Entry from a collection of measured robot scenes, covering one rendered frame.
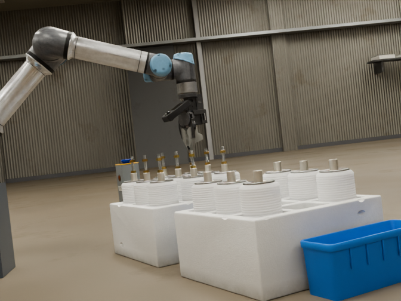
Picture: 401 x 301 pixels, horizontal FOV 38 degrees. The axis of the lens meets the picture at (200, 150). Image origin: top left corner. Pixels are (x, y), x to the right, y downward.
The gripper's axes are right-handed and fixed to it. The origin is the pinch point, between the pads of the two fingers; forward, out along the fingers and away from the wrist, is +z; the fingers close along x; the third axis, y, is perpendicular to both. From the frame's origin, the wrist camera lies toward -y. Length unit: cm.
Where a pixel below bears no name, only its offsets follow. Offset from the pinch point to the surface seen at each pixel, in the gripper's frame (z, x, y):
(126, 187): 10.8, 1.7, -27.3
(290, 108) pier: -49, 669, 733
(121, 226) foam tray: 23.8, 1.7, -30.8
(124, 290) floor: 34, -41, -55
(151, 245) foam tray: 28, -23, -34
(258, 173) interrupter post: 7, -76, -34
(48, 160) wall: 0, 934, 315
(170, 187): 11.1, -24.7, -26.2
